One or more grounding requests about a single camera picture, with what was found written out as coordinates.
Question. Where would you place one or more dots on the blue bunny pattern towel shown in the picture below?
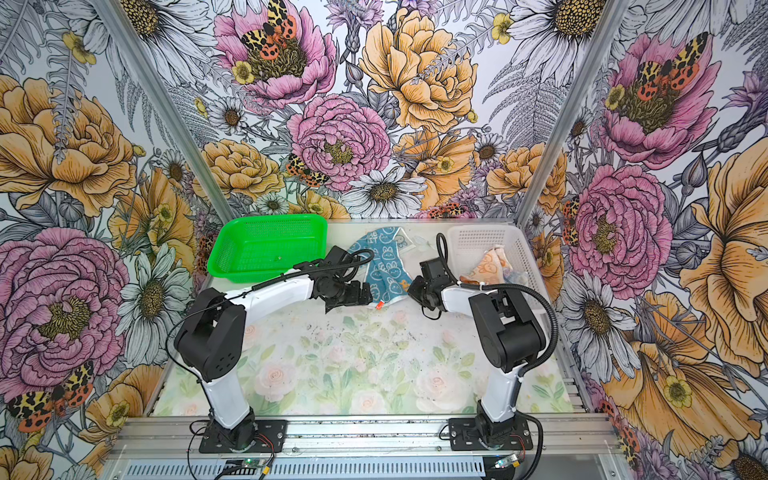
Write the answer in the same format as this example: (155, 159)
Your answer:
(386, 275)

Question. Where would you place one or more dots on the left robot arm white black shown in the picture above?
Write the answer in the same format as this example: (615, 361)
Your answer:
(211, 338)

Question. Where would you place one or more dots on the right aluminium corner post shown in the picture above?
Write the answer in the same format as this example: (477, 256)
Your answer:
(599, 48)

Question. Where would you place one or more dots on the aluminium corner post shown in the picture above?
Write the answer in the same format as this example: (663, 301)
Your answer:
(599, 48)
(128, 42)

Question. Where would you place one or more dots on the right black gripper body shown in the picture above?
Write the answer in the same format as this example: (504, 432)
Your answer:
(419, 290)

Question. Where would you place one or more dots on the left aluminium corner post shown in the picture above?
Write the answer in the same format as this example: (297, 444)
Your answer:
(128, 42)

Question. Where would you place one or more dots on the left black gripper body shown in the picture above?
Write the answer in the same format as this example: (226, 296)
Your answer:
(346, 294)

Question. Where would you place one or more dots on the small green circuit board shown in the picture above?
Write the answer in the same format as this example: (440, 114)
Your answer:
(509, 461)

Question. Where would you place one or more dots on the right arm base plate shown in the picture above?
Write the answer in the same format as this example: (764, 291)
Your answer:
(478, 434)

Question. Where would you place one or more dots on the aluminium front rail frame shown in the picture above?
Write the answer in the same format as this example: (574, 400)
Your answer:
(570, 446)

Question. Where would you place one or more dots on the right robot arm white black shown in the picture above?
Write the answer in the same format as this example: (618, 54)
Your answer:
(517, 330)

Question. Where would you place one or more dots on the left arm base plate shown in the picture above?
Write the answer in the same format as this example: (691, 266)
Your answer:
(250, 436)

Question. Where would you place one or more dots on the green plastic basket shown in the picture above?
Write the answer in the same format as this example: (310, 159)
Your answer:
(257, 248)

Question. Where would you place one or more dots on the white plastic basket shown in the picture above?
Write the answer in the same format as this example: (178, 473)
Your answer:
(468, 242)

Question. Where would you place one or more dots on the orange pink patterned towel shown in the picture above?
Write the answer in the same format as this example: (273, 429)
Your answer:
(495, 268)

